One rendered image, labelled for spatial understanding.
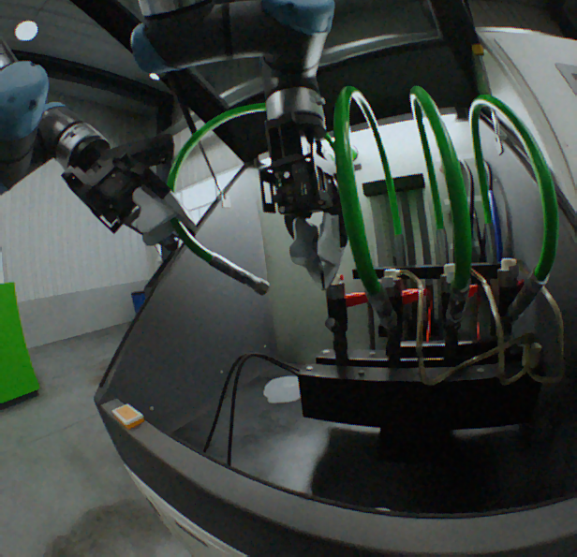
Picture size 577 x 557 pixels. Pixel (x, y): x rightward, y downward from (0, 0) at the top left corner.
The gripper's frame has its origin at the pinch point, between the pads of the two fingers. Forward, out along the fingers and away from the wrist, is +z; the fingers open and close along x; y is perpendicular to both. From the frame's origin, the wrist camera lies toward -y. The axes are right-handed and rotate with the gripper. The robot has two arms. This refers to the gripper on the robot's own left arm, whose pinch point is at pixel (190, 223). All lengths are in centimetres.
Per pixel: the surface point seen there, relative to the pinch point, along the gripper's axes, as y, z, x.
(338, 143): -6.0, 8.2, 18.7
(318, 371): 5.7, 25.8, -1.7
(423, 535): 16.3, 27.7, 22.9
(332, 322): -0.3, 22.3, 1.9
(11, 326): 144, -157, -227
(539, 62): -47, 23, 40
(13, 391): 204, -118, -226
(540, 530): 14.0, 32.3, 30.7
